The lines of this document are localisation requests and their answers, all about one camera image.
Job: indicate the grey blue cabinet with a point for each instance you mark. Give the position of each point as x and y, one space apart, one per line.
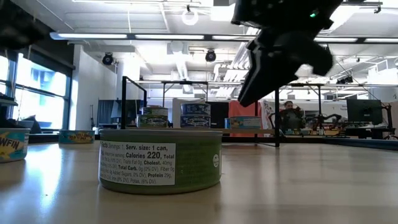
105 112

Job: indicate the wooden shelf black metal frame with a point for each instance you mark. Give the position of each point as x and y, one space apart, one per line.
275 124

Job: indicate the dark background desk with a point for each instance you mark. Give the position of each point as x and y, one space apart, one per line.
370 132

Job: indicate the salmon partition panel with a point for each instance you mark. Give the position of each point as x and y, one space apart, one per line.
241 109

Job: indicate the black computer monitor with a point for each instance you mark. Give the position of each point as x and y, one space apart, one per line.
363 112

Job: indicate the large room window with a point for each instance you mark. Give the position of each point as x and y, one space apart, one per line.
40 102

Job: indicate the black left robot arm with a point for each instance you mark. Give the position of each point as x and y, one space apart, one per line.
18 21

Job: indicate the black ceiling rail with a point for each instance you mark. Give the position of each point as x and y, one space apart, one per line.
360 3

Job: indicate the black background robot arm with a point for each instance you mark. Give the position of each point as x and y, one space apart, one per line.
329 117

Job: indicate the black background rig frame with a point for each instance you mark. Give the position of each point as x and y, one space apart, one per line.
319 102
186 82

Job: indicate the black partition panel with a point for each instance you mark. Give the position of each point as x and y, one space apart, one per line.
217 113

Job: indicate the white partition panel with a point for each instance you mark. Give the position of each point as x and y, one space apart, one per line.
176 109

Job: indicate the white printed banner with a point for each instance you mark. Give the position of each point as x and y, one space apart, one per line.
267 112

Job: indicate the long ceiling light strip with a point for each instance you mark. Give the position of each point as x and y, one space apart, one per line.
169 36

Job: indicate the black ceiling dome camera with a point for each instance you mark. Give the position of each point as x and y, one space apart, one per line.
107 58
210 56

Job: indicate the blue label seafood can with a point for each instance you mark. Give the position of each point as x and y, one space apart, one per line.
196 109
195 121

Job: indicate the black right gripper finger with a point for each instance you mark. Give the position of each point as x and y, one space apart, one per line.
252 71
273 71

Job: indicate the black ceiling spotlight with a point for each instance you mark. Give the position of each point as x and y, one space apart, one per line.
344 79

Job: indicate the person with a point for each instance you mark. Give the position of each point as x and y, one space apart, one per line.
290 116

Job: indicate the black metal table frame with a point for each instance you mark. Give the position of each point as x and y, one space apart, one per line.
311 140

